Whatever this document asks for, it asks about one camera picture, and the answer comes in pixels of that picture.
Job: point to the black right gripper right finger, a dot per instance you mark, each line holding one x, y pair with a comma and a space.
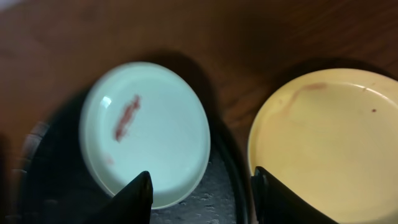
275, 203

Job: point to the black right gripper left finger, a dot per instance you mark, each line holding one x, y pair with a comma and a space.
131, 205

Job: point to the yellow plate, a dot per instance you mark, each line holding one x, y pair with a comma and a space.
330, 136

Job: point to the round black serving tray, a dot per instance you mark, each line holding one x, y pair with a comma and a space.
53, 185

